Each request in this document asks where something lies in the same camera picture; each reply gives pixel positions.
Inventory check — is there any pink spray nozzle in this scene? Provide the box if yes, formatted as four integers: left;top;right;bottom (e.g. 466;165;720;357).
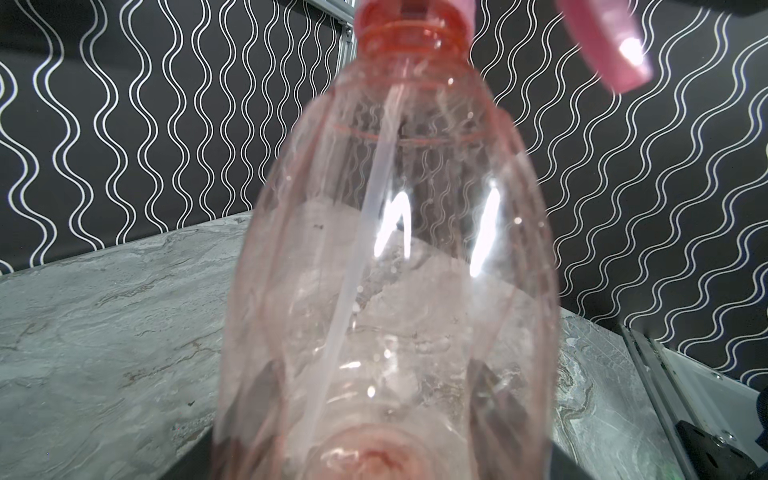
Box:
354;1;652;93

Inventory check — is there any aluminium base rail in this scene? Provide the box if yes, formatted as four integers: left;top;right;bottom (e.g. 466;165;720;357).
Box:
620;326;767;479

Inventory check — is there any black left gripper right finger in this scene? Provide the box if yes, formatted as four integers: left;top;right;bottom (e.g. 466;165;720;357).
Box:
547;441;593;480

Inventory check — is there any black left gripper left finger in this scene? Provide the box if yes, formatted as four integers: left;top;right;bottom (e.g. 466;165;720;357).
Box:
159;428;240;480

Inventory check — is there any pink transparent spray bottle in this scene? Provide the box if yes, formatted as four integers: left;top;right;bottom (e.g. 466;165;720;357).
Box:
211;1;560;479

